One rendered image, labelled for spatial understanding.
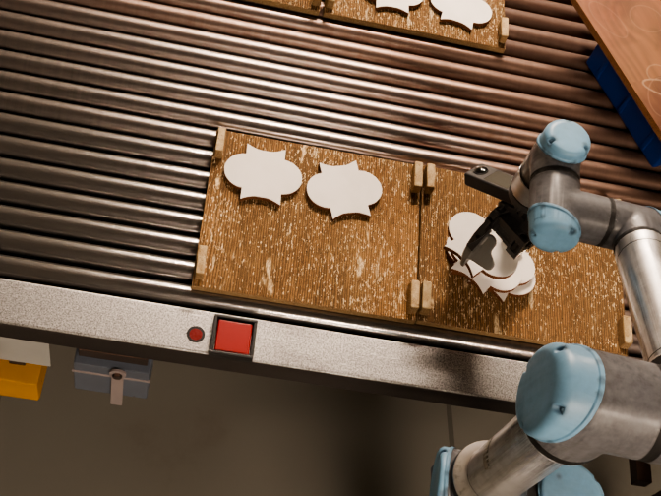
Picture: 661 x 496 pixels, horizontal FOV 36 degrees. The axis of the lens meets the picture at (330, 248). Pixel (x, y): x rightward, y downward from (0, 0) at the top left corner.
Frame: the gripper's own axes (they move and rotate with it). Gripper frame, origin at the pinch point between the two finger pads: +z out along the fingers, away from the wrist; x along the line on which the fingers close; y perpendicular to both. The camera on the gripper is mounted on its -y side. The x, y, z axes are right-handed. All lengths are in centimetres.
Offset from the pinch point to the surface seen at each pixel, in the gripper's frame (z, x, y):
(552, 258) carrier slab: 11.3, 17.9, 7.4
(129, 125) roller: 13, -32, -62
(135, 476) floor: 105, -52, -27
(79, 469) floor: 105, -62, -36
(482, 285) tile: 6.2, -1.9, 4.8
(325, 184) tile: 10.2, -10.1, -29.7
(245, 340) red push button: 12.1, -42.0, -13.0
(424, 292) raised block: 8.6, -10.6, -0.9
